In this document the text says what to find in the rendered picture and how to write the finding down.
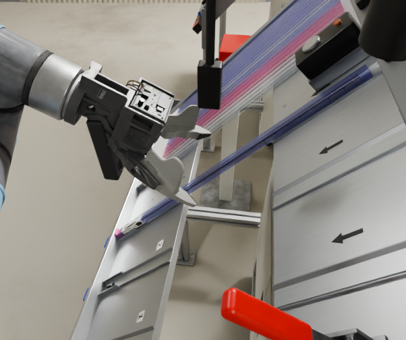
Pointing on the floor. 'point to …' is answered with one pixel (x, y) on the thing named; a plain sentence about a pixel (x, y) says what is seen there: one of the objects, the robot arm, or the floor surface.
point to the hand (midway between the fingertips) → (202, 169)
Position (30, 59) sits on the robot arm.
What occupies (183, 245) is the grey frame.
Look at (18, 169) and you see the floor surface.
